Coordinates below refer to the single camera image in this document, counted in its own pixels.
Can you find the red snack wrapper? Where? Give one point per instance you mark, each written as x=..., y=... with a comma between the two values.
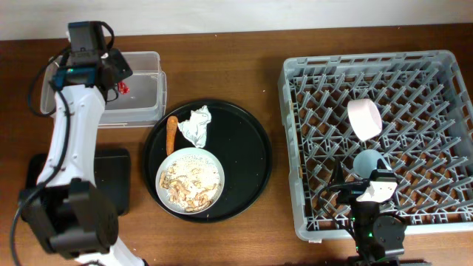
x=123, y=88

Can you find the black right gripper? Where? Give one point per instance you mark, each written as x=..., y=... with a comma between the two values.
x=340, y=184

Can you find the pink bowl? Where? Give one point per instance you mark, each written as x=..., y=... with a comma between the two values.
x=364, y=118

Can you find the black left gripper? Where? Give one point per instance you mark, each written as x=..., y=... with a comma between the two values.
x=117, y=56

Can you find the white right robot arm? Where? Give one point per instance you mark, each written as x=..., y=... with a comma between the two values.
x=379, y=237

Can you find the white tissue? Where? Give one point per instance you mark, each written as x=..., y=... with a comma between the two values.
x=195, y=128

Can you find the round black tray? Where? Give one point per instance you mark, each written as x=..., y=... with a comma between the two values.
x=237, y=139

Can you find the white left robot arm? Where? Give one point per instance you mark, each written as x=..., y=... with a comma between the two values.
x=65, y=210

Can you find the light blue cup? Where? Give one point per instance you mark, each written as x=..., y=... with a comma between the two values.
x=367, y=161

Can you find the clear plastic bin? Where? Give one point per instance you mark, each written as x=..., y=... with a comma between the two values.
x=145, y=102

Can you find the rice and peanut shells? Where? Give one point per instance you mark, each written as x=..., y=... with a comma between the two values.
x=192, y=182

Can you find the grey dishwasher rack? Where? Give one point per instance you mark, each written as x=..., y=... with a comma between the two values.
x=426, y=136

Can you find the orange carrot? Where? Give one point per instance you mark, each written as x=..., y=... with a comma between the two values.
x=171, y=129

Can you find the grey plate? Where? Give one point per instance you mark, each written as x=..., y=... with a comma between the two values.
x=161, y=193

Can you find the black rectangular bin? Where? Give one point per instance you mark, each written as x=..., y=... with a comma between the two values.
x=112, y=170

